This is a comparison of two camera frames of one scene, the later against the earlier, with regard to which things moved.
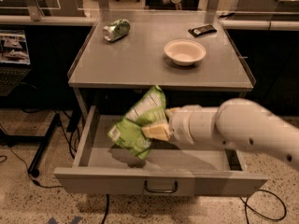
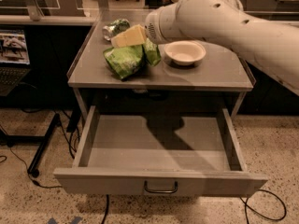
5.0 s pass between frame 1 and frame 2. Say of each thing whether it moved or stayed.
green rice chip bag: moved
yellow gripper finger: moved
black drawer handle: stayed
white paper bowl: stayed
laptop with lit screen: stayed
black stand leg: stayed
